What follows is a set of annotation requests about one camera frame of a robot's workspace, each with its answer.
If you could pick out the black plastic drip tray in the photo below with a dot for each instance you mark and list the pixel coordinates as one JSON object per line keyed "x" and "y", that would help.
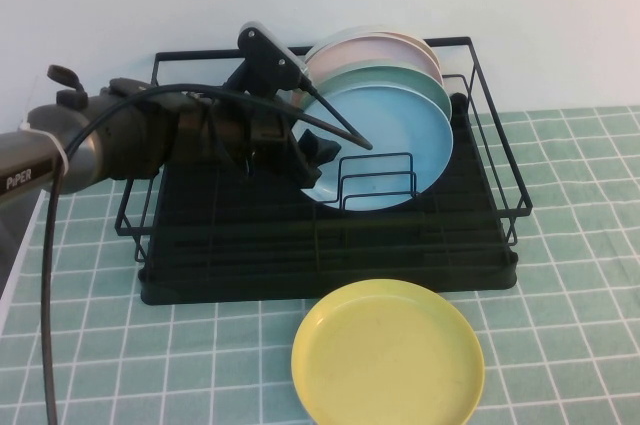
{"x": 225, "y": 245}

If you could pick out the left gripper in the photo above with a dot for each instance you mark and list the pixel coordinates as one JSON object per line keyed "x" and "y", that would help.
{"x": 230, "y": 135}

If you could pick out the pink plate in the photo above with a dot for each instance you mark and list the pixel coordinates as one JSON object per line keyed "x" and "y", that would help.
{"x": 360, "y": 52}

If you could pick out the mint green plate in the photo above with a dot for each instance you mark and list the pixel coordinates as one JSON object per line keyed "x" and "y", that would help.
{"x": 380, "y": 76}

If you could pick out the yellow plate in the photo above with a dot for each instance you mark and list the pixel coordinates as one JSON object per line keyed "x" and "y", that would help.
{"x": 390, "y": 355}

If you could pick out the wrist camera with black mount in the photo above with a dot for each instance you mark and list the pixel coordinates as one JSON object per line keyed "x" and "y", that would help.
{"x": 267, "y": 57}

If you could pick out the white plate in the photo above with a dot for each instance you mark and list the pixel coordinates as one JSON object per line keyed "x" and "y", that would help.
{"x": 330, "y": 37}

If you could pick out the green checkered tablecloth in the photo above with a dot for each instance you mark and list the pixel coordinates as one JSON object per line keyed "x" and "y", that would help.
{"x": 575, "y": 295}

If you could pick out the cream plate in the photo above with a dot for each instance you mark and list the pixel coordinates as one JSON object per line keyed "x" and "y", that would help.
{"x": 426, "y": 52}

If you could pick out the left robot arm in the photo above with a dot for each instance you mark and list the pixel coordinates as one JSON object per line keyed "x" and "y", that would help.
{"x": 120, "y": 145}

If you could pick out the white zip tie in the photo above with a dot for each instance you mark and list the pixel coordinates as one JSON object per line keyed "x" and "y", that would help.
{"x": 63, "y": 155}

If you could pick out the light blue plate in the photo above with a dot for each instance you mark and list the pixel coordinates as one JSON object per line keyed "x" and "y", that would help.
{"x": 400, "y": 145}

